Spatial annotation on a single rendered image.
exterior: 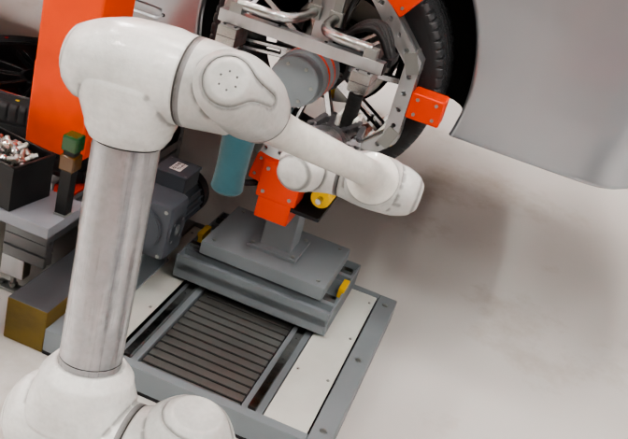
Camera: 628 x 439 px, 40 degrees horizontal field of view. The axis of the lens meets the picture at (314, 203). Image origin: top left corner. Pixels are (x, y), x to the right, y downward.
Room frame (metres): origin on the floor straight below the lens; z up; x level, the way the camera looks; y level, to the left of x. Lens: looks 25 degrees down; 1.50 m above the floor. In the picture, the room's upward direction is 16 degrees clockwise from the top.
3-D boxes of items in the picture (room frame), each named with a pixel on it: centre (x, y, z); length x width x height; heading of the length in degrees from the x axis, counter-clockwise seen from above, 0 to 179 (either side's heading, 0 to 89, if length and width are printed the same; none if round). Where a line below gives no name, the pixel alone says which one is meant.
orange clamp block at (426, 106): (2.17, -0.21, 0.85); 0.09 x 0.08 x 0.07; 79
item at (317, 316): (2.39, 0.07, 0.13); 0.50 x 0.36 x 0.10; 79
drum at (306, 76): (2.15, 0.11, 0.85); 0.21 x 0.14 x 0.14; 169
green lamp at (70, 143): (1.81, 0.57, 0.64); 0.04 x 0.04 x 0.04; 79
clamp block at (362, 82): (1.99, -0.03, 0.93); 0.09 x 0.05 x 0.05; 169
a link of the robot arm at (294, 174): (1.62, 0.03, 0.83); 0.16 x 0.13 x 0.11; 169
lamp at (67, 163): (1.81, 0.57, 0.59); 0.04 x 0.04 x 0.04; 79
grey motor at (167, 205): (2.28, 0.41, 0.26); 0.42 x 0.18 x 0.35; 169
